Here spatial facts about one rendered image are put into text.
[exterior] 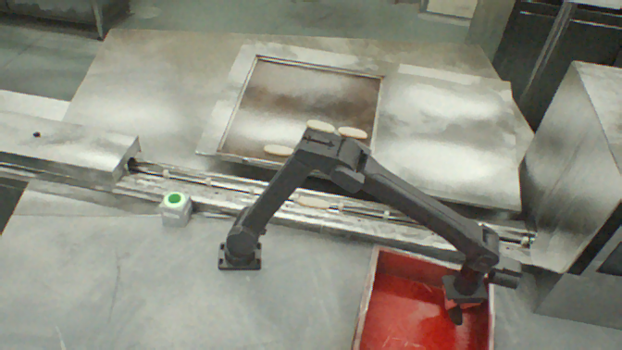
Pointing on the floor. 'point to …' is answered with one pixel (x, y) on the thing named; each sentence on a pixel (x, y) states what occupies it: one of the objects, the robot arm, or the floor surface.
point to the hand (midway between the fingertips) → (454, 306)
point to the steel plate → (135, 84)
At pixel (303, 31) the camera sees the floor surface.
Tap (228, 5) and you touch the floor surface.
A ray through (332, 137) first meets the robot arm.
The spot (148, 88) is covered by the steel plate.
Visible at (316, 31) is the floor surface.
